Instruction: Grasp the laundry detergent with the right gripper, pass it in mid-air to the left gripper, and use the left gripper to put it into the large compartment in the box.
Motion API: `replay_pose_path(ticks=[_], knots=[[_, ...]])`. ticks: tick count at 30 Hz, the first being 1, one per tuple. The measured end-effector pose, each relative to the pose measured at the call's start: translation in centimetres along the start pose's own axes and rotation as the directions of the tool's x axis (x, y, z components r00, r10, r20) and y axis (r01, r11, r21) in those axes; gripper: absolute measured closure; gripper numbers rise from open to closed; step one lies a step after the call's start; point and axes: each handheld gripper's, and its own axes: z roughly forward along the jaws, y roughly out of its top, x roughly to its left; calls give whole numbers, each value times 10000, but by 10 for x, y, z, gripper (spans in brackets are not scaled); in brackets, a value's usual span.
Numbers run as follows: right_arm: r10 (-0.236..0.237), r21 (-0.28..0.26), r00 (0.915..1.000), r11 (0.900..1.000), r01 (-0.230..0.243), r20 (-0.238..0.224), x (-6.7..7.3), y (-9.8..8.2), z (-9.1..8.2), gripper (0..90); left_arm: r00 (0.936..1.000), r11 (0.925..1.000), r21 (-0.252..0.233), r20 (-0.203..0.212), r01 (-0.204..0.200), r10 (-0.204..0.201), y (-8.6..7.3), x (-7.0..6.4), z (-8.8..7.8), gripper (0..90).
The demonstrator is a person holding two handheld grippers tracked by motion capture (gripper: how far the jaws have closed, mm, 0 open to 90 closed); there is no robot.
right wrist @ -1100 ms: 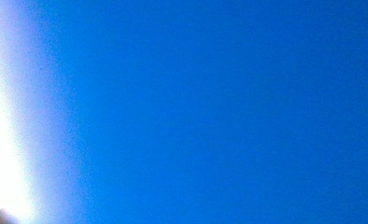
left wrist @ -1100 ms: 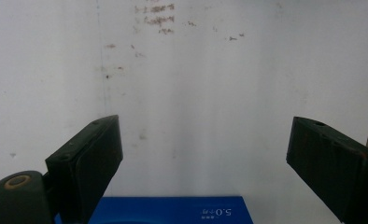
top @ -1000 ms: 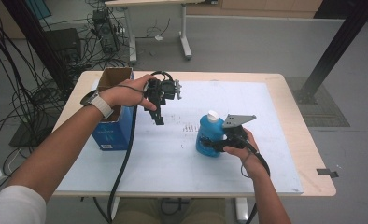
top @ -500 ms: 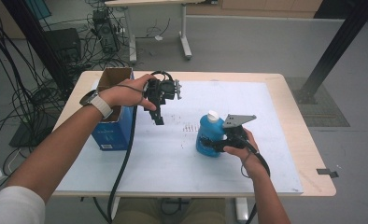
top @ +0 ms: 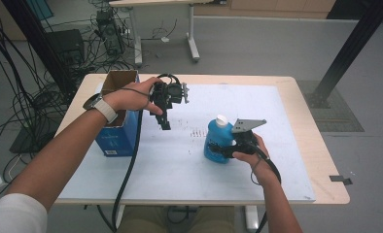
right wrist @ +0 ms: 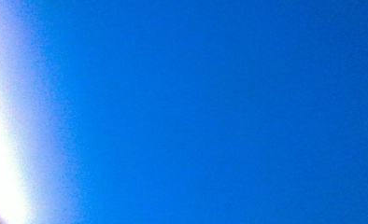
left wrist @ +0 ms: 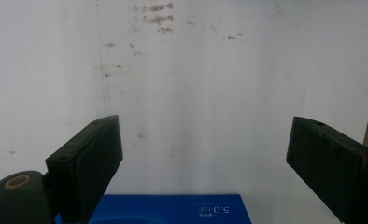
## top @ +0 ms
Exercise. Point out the blue bottle with white cap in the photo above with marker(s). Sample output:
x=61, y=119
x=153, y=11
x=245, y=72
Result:
x=218, y=134

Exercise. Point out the blue cardboard box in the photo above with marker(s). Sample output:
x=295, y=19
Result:
x=120, y=139

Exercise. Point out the light wooden table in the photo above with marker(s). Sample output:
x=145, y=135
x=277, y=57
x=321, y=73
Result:
x=322, y=168

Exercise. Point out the person's left hand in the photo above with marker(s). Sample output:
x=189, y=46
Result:
x=131, y=98

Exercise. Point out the grey floor grid mat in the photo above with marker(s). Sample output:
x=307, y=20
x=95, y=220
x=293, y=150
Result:
x=345, y=116

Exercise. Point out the black metal stand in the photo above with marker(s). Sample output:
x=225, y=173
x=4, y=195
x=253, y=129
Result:
x=40, y=42
x=351, y=48

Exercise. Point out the black tape piece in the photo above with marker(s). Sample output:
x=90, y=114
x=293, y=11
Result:
x=340, y=179

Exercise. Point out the person's right hand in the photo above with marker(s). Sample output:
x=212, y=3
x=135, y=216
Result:
x=261, y=165

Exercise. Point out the person's white sleeve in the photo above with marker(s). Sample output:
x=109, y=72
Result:
x=14, y=216

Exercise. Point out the black computer tower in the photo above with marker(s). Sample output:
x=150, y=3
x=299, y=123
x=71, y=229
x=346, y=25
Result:
x=110, y=32

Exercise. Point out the white table mat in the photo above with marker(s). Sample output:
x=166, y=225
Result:
x=180, y=178

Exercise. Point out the wristwatch with white band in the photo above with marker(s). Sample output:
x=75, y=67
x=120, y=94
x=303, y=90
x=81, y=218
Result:
x=103, y=108

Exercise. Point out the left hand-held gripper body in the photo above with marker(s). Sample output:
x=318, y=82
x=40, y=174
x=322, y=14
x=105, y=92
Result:
x=167, y=93

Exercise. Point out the black box on floor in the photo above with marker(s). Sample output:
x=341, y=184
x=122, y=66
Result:
x=66, y=45

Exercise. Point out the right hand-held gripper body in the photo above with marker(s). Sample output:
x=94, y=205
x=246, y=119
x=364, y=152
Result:
x=246, y=142

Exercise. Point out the white background desk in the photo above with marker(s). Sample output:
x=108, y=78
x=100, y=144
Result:
x=191, y=35

